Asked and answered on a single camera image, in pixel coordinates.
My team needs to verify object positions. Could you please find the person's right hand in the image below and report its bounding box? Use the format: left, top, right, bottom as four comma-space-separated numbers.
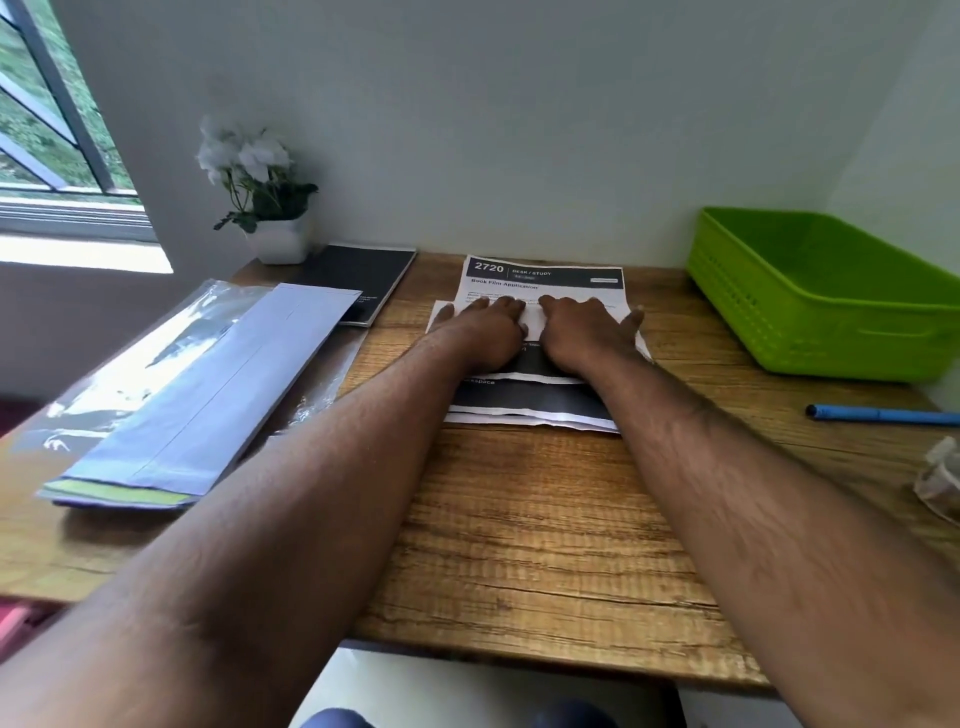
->
537, 294, 646, 379

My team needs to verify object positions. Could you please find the patterned tape roll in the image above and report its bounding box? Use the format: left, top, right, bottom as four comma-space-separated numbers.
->
913, 437, 960, 526

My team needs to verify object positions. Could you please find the black notebook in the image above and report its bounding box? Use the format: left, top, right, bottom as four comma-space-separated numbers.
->
288, 242, 418, 329

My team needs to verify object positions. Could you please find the grey window frame rail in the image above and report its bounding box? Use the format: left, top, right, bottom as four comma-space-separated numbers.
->
0, 191, 159, 243

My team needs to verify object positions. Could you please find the white flower plant in pot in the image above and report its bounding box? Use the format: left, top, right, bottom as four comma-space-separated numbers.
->
196, 116, 320, 265

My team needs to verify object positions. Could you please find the blue pen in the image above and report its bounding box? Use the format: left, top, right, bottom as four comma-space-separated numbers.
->
806, 403, 960, 429

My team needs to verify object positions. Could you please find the stack of white envelopes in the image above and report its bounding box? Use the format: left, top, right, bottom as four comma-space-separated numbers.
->
37, 283, 364, 511

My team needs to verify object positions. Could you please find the clear plastic wrapper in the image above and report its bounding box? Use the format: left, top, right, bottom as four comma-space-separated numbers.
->
11, 278, 370, 460

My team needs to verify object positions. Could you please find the person's right leg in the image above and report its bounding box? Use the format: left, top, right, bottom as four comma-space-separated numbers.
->
530, 699, 622, 728

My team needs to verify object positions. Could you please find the green plastic basket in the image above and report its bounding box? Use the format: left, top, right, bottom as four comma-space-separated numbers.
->
686, 206, 960, 384

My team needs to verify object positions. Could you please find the person's left hand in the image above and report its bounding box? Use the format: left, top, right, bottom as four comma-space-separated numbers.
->
427, 296, 530, 374

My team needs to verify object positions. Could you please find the person's left leg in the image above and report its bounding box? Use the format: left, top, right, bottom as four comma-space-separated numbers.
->
299, 707, 376, 728

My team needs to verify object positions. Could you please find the person's leg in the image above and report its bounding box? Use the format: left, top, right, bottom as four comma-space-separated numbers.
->
530, 699, 622, 728
299, 707, 376, 728

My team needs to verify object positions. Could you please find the person's left forearm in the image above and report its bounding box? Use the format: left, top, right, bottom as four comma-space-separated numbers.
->
0, 341, 496, 728

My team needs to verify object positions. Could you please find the person's right forearm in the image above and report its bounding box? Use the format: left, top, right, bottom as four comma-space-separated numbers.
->
581, 352, 960, 728

